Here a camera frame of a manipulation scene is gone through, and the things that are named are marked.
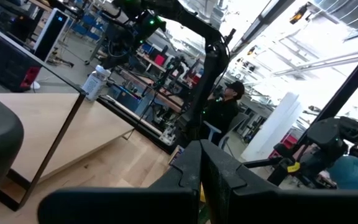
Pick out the clear spice jar white lid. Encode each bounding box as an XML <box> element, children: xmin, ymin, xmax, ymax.
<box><xmin>81</xmin><ymin>64</ymin><xmax>112</xmax><ymax>102</ymax></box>

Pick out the wooden background workbench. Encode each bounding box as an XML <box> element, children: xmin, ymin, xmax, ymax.
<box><xmin>116</xmin><ymin>51</ymin><xmax>198</xmax><ymax>113</ymax></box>

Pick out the orange ceiling lamp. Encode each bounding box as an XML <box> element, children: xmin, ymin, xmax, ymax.
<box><xmin>289</xmin><ymin>2</ymin><xmax>310</xmax><ymax>25</ymax></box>

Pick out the black and red storage crate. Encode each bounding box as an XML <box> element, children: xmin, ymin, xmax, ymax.
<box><xmin>0</xmin><ymin>29</ymin><xmax>42</xmax><ymax>93</ymax></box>

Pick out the black table frame rail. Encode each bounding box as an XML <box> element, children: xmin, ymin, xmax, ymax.
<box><xmin>96</xmin><ymin>95</ymin><xmax>183</xmax><ymax>155</ymax></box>

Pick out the wooden shelf black metal frame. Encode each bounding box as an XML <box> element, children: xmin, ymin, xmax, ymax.
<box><xmin>0</xmin><ymin>17</ymin><xmax>136</xmax><ymax>212</ymax></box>

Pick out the white pillar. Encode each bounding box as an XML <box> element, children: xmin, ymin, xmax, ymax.
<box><xmin>240</xmin><ymin>91</ymin><xmax>303</xmax><ymax>162</ymax></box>

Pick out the teal cushion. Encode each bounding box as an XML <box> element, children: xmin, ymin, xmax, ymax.
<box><xmin>327</xmin><ymin>154</ymin><xmax>358</xmax><ymax>190</ymax></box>

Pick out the white chair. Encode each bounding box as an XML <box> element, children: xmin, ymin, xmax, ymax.
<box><xmin>202</xmin><ymin>120</ymin><xmax>231</xmax><ymax>150</ymax></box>

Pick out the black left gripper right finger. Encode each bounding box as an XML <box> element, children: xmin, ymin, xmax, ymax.
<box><xmin>200</xmin><ymin>139</ymin><xmax>358</xmax><ymax>224</ymax></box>

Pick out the person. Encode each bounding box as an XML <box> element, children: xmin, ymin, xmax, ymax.
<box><xmin>199</xmin><ymin>80</ymin><xmax>246</xmax><ymax>147</ymax></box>

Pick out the red storage bin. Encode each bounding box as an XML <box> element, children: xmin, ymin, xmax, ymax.
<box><xmin>268</xmin><ymin>133</ymin><xmax>298</xmax><ymax>159</ymax></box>

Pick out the white and black tower device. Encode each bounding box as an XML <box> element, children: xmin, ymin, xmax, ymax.
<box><xmin>32</xmin><ymin>7</ymin><xmax>71</xmax><ymax>63</ymax></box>

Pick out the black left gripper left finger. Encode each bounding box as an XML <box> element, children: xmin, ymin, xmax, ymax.
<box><xmin>37</xmin><ymin>139</ymin><xmax>202</xmax><ymax>224</ymax></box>

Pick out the black frame post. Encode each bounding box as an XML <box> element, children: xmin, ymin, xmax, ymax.
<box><xmin>295</xmin><ymin>42</ymin><xmax>358</xmax><ymax>147</ymax></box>

